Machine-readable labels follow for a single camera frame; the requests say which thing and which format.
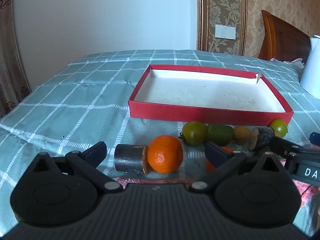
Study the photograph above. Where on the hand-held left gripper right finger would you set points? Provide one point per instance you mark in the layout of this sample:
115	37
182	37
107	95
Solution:
215	154

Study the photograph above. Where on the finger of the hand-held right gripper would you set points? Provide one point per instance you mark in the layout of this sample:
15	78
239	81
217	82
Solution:
315	137
281	145

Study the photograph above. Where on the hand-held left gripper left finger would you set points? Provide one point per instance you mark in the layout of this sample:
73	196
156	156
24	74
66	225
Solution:
96	153

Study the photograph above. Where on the orange mandarin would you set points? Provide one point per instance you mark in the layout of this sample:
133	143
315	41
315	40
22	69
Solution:
165	155
210	166

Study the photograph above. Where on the yellow-green tomato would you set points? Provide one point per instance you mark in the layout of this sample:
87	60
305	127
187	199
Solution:
278	127

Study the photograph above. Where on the short dark sugarcane piece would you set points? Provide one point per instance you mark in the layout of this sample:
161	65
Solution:
262	136

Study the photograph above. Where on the green oblong fruit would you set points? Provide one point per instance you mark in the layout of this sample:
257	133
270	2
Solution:
220	133

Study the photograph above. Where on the dark green tomato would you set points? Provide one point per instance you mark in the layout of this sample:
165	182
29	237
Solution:
195	132

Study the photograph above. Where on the dark wood log piece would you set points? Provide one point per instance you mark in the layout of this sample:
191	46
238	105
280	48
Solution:
127	158

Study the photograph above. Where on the brown longan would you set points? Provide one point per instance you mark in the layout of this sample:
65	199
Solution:
241	135

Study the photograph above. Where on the red cardboard box lid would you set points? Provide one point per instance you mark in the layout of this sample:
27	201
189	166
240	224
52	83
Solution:
200	92

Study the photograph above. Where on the green checked bed sheet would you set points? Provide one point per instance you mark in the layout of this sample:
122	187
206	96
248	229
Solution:
75	105

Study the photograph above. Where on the white electric kettle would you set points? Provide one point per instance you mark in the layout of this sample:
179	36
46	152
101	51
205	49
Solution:
312	75

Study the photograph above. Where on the pink crumpled cloth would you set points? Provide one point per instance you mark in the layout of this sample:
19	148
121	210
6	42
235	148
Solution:
297	61

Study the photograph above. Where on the wooden headboard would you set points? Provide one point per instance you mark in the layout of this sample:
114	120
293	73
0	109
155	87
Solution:
282	40

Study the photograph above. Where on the gold framed wallpaper panel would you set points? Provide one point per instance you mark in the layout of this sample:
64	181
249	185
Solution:
225	5

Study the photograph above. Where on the white wall switch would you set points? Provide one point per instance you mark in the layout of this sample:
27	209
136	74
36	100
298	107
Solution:
225	31

